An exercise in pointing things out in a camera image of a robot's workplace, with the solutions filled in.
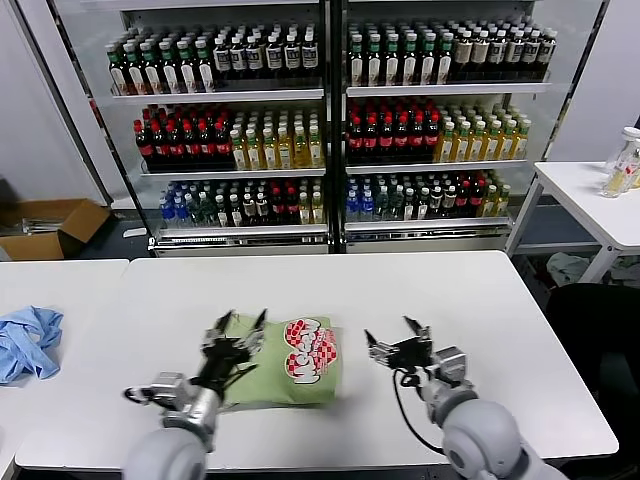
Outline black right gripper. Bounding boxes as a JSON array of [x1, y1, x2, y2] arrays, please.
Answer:
[[363, 315, 435, 375]]

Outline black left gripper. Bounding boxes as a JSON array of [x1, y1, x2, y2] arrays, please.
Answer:
[[197, 308, 269, 396]]

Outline light green printed t-shirt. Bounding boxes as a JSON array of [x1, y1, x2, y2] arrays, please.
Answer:
[[219, 314, 346, 411]]

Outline pale clothes pile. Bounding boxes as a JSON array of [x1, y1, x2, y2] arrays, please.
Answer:
[[544, 251, 640, 289]]

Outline black office chair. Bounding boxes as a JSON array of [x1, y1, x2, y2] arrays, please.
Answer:
[[547, 280, 640, 416]]

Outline crumpled light blue garment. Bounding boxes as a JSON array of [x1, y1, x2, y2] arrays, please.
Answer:
[[0, 304, 65, 385]]

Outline brown cardboard box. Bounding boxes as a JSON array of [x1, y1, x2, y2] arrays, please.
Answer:
[[0, 198, 112, 262]]

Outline bundle of metal rods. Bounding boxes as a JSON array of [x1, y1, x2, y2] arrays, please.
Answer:
[[0, 218, 62, 237]]

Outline small white side table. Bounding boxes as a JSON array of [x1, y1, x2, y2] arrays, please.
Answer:
[[503, 159, 640, 284]]

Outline white beverage shelf unit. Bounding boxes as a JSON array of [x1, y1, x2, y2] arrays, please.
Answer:
[[339, 0, 566, 254], [104, 0, 335, 257]]

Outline clear jar yellow contents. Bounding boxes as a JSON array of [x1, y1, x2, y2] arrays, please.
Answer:
[[601, 149, 632, 199]]

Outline white label dark drink bottle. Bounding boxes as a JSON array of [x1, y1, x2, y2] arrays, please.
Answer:
[[247, 35, 267, 81], [230, 36, 250, 81], [300, 32, 322, 80], [282, 33, 303, 80], [264, 34, 285, 80], [213, 37, 233, 81]]

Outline open cooler door panel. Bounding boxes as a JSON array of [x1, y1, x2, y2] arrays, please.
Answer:
[[542, 0, 612, 221], [12, 0, 151, 246]]

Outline clear jar white lid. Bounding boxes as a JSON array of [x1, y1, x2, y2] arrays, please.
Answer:
[[619, 126, 640, 190]]

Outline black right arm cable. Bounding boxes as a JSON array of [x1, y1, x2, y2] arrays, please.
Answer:
[[391, 367, 449, 452]]

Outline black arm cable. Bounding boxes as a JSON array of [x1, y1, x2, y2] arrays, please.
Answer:
[[123, 384, 156, 405], [391, 367, 449, 452]]

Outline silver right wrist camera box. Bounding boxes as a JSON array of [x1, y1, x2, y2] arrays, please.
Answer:
[[433, 346, 470, 382]]

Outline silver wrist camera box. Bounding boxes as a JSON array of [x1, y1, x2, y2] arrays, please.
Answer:
[[433, 346, 470, 382], [148, 370, 190, 402]]

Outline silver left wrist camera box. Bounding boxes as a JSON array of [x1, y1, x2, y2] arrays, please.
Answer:
[[148, 370, 190, 402]]

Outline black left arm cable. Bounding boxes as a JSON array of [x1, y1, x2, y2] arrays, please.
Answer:
[[123, 384, 156, 405]]

